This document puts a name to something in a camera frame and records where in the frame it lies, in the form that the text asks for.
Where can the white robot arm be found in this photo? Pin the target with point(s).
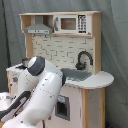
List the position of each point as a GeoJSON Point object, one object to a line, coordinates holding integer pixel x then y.
{"type": "Point", "coordinates": [39, 86]}

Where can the wooden toy kitchen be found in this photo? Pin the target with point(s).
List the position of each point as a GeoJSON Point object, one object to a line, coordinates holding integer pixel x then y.
{"type": "Point", "coordinates": [86, 98]}

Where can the grey toy sink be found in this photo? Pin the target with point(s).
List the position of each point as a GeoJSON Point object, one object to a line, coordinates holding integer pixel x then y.
{"type": "Point", "coordinates": [76, 75]}

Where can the black toy faucet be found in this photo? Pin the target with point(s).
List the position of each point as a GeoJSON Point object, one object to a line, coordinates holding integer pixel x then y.
{"type": "Point", "coordinates": [81, 64]}

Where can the silver toy pot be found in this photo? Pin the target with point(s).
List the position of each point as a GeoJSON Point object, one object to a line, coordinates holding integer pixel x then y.
{"type": "Point", "coordinates": [25, 61]}

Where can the white toy microwave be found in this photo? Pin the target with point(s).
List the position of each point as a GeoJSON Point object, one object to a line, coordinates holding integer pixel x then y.
{"type": "Point", "coordinates": [70, 24]}

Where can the black toy stovetop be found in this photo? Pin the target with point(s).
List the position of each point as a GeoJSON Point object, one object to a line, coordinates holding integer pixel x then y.
{"type": "Point", "coordinates": [21, 67]}

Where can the grey range hood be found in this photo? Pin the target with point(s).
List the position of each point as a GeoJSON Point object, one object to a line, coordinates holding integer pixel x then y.
{"type": "Point", "coordinates": [38, 27]}

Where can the grey ice dispenser panel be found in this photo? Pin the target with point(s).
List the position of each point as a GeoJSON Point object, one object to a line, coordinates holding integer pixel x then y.
{"type": "Point", "coordinates": [62, 108]}

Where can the red left stove knob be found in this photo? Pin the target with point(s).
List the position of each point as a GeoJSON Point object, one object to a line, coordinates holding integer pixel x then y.
{"type": "Point", "coordinates": [15, 79]}

